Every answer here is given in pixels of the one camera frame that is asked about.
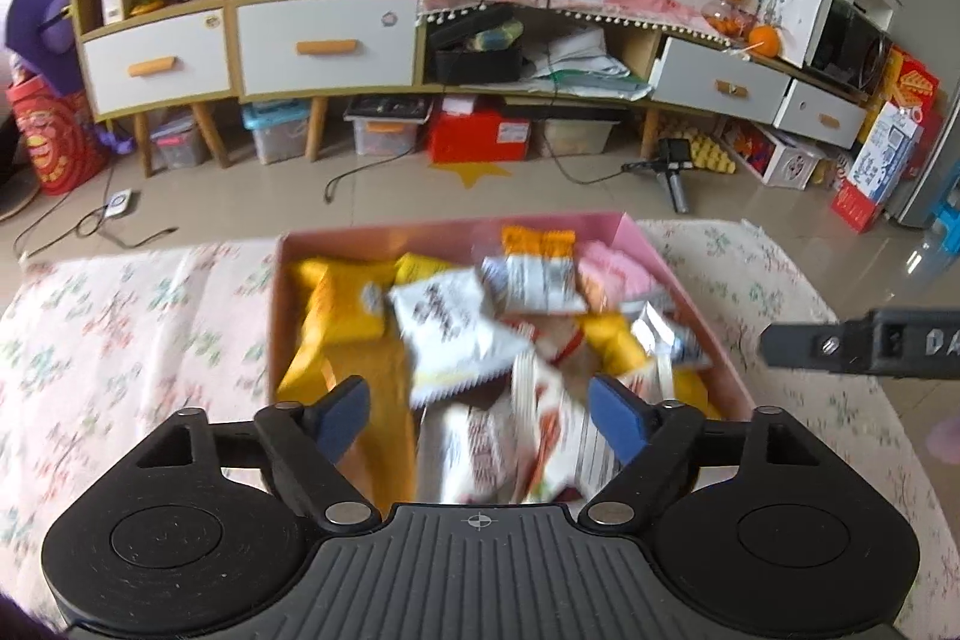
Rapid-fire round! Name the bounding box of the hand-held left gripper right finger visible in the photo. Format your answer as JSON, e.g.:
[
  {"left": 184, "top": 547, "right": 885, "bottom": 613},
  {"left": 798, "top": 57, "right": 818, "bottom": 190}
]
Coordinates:
[{"left": 579, "top": 374, "right": 822, "bottom": 532}]

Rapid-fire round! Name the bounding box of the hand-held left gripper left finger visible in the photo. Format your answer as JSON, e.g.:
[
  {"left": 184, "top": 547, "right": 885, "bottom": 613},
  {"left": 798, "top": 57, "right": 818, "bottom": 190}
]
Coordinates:
[{"left": 139, "top": 374, "right": 376, "bottom": 532}]

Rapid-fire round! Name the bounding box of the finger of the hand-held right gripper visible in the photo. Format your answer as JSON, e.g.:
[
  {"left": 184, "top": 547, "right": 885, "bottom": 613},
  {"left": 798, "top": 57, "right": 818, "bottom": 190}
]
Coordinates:
[{"left": 757, "top": 308, "right": 876, "bottom": 376}]

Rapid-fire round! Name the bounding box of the white red-print snack packet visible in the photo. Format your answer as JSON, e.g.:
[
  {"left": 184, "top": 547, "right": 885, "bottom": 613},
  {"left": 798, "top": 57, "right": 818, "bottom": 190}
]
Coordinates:
[{"left": 514, "top": 355, "right": 623, "bottom": 506}]

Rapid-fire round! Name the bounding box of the golden wafer packet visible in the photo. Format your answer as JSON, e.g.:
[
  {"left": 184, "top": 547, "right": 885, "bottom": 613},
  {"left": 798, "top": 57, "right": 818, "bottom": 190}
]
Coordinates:
[{"left": 581, "top": 314, "right": 710, "bottom": 420}]

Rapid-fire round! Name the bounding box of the silver foil snack packet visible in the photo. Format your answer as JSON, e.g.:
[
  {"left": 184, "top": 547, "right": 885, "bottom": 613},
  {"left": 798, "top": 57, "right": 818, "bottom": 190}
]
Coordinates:
[{"left": 630, "top": 302, "right": 713, "bottom": 371}]

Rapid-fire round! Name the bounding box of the small red white snack packet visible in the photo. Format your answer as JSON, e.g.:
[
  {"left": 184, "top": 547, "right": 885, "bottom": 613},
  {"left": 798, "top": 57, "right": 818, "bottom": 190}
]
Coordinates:
[{"left": 525, "top": 317, "right": 593, "bottom": 371}]

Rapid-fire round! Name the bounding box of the white triangular snack packet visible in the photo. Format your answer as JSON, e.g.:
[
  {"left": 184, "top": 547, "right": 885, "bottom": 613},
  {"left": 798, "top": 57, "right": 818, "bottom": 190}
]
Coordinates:
[{"left": 416, "top": 400, "right": 526, "bottom": 506}]

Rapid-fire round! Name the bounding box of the white blue-print snack packet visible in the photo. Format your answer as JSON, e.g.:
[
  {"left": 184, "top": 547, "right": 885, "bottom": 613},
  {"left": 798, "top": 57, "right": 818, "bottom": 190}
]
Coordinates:
[{"left": 386, "top": 269, "right": 533, "bottom": 408}]

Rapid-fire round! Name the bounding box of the pink snack packet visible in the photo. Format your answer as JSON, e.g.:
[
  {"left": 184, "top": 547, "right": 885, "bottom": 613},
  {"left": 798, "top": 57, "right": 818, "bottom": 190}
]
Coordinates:
[{"left": 581, "top": 241, "right": 672, "bottom": 311}]

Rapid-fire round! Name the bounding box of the orange white snack packet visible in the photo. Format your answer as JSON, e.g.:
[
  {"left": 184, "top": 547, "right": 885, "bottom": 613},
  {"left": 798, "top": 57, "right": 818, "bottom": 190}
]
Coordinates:
[{"left": 480, "top": 226, "right": 590, "bottom": 315}]

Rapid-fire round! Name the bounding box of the pink cardboard box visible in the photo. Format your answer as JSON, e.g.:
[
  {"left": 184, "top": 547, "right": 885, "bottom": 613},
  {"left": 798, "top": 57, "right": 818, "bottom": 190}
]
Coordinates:
[{"left": 266, "top": 211, "right": 755, "bottom": 513}]

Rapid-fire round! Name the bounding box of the person's right hand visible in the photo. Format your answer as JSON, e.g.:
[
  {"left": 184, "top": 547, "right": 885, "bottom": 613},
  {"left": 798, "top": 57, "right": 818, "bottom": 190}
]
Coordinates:
[{"left": 928, "top": 419, "right": 960, "bottom": 461}]

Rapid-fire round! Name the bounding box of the blue plastic stool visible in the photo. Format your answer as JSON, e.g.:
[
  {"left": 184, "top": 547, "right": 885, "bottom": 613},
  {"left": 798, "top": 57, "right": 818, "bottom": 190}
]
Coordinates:
[{"left": 926, "top": 201, "right": 960, "bottom": 238}]

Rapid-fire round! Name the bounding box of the red white blue carton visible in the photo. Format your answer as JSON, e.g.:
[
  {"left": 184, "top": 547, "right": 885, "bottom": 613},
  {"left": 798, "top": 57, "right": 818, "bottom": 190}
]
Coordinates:
[{"left": 832, "top": 100, "right": 927, "bottom": 232}]

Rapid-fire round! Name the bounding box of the white printed cardboard box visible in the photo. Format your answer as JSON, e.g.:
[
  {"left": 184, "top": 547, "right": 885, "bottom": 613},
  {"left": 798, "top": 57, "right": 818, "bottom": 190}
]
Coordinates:
[{"left": 739, "top": 122, "right": 826, "bottom": 191}]

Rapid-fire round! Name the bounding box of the yellow bottle pack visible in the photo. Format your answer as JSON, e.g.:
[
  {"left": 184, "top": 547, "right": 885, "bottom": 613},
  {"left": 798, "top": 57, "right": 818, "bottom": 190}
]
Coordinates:
[{"left": 686, "top": 134, "right": 740, "bottom": 172}]

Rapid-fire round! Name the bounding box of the grey refrigerator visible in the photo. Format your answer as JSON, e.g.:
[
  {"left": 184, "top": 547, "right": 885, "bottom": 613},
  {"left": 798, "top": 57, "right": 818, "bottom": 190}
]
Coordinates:
[{"left": 896, "top": 0, "right": 960, "bottom": 229}]

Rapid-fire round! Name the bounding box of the red yellow gift box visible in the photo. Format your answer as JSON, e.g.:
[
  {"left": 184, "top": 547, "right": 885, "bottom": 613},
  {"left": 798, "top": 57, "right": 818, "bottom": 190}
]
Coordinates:
[{"left": 874, "top": 47, "right": 942, "bottom": 120}]

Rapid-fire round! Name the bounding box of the yellow star floor sticker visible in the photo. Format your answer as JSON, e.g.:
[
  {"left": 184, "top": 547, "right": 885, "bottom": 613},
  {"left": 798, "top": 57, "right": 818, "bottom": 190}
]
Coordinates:
[{"left": 427, "top": 160, "right": 518, "bottom": 187}]

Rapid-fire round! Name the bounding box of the low wooden media console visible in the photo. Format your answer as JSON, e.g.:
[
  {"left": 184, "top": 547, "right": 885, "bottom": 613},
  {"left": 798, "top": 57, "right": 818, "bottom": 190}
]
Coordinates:
[{"left": 416, "top": 2, "right": 871, "bottom": 161}]

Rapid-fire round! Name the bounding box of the blue-lid storage bin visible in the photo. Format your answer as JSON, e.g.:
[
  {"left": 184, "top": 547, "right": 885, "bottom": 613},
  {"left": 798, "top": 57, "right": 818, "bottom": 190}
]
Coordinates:
[{"left": 241, "top": 100, "right": 312, "bottom": 165}]

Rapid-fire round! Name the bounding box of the dark-lid clear storage bin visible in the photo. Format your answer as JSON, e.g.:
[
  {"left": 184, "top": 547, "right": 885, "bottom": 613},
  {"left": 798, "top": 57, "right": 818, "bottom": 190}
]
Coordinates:
[{"left": 343, "top": 95, "right": 434, "bottom": 157}]

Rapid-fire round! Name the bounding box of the red cardboard box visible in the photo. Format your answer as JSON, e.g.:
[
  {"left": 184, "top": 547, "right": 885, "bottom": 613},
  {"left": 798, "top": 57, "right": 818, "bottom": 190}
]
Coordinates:
[{"left": 426, "top": 96, "right": 535, "bottom": 165}]

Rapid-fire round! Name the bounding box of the clear bag of oranges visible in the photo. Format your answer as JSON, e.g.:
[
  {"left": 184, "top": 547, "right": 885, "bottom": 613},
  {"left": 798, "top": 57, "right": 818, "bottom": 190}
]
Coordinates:
[{"left": 701, "top": 0, "right": 755, "bottom": 41}]

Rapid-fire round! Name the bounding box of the pile of papers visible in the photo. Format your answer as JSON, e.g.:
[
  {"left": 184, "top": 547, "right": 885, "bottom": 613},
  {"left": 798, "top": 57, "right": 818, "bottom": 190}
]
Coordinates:
[{"left": 525, "top": 29, "right": 653, "bottom": 101}]

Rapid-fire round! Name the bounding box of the black storage box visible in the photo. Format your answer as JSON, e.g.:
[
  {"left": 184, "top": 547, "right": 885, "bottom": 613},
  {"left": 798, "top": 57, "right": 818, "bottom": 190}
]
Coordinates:
[{"left": 431, "top": 10, "right": 526, "bottom": 86}]

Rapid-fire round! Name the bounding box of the red gift bag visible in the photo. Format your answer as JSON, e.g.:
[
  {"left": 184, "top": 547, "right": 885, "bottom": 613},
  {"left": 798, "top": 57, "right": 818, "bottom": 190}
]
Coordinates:
[{"left": 7, "top": 74, "right": 113, "bottom": 195}]

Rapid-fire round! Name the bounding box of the purple plush toy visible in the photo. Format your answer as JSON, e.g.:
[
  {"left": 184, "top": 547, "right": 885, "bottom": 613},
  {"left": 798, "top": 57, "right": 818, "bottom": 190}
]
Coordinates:
[{"left": 4, "top": 0, "right": 83, "bottom": 94}]

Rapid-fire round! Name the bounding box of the white drawer wooden handle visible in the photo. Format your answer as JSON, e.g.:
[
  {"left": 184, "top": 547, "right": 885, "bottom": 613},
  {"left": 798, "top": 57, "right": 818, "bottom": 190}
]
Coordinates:
[
  {"left": 79, "top": 6, "right": 233, "bottom": 120},
  {"left": 649, "top": 36, "right": 792, "bottom": 124},
  {"left": 236, "top": 0, "right": 421, "bottom": 97},
  {"left": 772, "top": 81, "right": 871, "bottom": 150}
]

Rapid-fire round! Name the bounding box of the black floor cable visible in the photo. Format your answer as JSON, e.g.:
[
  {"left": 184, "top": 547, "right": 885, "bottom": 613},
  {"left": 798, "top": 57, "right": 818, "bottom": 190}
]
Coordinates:
[{"left": 15, "top": 167, "right": 181, "bottom": 259}]

